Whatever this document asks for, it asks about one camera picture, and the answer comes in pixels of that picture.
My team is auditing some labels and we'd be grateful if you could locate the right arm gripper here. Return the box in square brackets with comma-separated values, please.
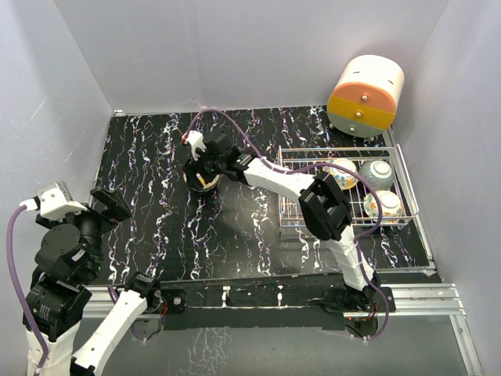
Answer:
[182, 144, 225, 192]

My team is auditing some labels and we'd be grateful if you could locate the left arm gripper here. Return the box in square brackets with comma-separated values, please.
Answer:
[39, 186, 129, 278]

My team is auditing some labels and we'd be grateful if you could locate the yellow blue mandala bowl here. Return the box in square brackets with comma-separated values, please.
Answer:
[183, 173, 220, 193]

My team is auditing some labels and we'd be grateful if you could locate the orange blue ornate bowl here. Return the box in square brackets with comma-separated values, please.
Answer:
[322, 158, 358, 190]

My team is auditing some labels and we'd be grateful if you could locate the grey hexagon red-rim bowl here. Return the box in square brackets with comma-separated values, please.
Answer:
[359, 160, 395, 190]

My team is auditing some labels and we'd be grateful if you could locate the white floral leaf bowl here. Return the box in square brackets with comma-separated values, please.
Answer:
[363, 190, 402, 224]

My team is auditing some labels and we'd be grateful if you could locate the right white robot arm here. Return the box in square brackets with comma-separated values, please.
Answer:
[182, 130, 391, 313]

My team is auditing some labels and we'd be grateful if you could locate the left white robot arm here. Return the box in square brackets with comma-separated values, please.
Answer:
[20, 182, 162, 375]

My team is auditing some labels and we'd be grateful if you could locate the round pastel drawer cabinet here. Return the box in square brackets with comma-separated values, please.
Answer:
[326, 55, 405, 138]

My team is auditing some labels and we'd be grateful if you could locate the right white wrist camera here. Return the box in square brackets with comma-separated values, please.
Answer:
[182, 130, 207, 161]

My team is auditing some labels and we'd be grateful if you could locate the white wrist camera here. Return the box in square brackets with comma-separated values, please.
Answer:
[182, 130, 207, 161]
[19, 181, 88, 221]

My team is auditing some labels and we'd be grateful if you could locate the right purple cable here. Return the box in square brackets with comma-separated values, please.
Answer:
[182, 107, 392, 342]

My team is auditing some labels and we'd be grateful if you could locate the purple cable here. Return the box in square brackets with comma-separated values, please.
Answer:
[6, 203, 50, 371]
[182, 107, 392, 342]

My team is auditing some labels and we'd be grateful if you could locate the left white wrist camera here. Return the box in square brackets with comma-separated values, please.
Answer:
[19, 181, 88, 221]

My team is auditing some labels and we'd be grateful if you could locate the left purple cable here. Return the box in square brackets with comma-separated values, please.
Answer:
[6, 203, 50, 371]

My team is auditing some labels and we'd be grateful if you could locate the white wire dish rack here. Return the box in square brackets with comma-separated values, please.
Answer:
[276, 146, 419, 231]

